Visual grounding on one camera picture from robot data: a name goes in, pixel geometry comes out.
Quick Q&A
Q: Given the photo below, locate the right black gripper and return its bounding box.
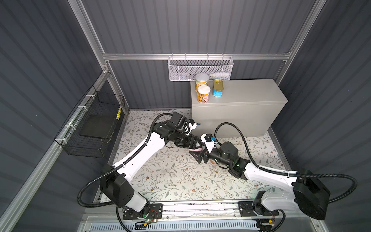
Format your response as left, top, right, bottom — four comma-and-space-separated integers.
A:
189, 147, 231, 168

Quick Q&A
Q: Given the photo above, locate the orange label plastic-lid can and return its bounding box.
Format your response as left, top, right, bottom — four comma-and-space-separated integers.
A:
197, 85, 211, 103

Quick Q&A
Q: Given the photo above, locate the gold rectangular tin can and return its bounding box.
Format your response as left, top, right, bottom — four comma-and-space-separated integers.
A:
213, 79, 224, 97

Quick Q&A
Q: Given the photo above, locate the green yellow plastic-lid can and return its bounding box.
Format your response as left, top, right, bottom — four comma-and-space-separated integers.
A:
195, 73, 210, 91

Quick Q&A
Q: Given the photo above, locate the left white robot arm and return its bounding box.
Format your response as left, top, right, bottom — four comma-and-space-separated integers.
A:
100, 112, 200, 217

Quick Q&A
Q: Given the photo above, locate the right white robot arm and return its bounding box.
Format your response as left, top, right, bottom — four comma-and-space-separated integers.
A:
190, 142, 330, 220

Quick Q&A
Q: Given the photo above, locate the beige metal cabinet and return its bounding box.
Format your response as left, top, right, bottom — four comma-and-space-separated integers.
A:
190, 79, 288, 138

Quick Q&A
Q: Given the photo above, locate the white tube in basket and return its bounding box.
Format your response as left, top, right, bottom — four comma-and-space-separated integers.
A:
209, 72, 231, 81

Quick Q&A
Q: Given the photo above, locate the yellow black pen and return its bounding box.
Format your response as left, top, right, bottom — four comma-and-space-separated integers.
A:
116, 106, 122, 120

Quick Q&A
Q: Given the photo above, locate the black pad in basket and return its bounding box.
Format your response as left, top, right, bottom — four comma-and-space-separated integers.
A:
79, 115, 115, 139

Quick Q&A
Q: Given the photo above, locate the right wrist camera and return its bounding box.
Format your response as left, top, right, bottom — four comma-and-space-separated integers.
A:
201, 133, 217, 153

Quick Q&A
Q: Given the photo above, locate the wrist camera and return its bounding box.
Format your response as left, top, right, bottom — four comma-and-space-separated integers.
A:
201, 133, 217, 153
185, 119, 197, 133

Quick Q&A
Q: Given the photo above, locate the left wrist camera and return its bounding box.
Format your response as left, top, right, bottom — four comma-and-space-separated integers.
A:
185, 119, 197, 133

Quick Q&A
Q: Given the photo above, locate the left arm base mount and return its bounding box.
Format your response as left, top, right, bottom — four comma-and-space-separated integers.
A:
122, 203, 163, 220

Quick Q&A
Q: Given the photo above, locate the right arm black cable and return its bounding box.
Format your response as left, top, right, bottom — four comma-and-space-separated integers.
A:
214, 122, 358, 204

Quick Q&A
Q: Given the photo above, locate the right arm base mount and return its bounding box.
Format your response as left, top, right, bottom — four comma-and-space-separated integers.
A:
238, 201, 279, 218

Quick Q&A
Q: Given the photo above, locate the white wire basket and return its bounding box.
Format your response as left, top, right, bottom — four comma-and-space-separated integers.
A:
167, 55, 234, 82

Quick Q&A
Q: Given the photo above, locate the black wire basket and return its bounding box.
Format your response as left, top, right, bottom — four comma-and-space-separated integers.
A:
55, 88, 125, 159

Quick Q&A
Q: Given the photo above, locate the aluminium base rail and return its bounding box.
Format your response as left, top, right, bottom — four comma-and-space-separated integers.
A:
82, 199, 310, 222

